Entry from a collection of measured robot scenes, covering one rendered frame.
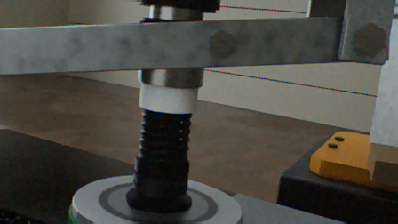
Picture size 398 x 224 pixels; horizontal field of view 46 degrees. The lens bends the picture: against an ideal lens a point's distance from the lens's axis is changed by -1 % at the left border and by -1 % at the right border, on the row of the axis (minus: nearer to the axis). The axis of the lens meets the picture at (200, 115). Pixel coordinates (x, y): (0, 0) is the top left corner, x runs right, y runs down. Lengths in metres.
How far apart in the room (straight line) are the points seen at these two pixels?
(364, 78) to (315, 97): 0.71
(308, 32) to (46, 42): 0.28
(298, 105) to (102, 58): 6.42
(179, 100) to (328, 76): 6.22
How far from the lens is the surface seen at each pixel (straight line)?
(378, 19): 0.53
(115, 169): 0.84
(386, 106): 1.37
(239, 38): 0.51
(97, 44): 0.52
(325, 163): 1.19
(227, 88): 7.33
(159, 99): 0.54
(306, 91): 6.83
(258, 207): 0.73
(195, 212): 0.59
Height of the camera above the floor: 1.05
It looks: 10 degrees down
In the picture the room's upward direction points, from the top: 6 degrees clockwise
